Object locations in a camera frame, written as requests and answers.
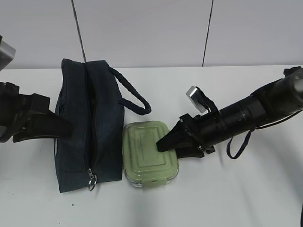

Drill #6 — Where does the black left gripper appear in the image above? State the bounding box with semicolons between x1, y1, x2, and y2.
0;82;73;143

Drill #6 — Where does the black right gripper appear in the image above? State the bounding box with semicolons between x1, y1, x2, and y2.
156;111;224;158

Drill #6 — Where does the green lid glass lunch box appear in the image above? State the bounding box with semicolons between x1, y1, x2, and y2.
122;121;179;188

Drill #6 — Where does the dark navy fabric lunch bag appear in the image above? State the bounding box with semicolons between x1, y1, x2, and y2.
54;59;152;193

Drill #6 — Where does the silver zipper pull ring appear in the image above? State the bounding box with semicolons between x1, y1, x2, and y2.
87;168;98;191

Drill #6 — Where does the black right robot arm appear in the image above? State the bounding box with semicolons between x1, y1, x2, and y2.
156;66;303;159

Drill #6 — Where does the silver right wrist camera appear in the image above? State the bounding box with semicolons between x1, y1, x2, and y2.
186;86;218;114

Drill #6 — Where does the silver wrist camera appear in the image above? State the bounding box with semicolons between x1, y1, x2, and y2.
0;36;16;70
186;86;218;114

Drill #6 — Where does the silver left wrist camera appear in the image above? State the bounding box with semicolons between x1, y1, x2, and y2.
0;36;16;70

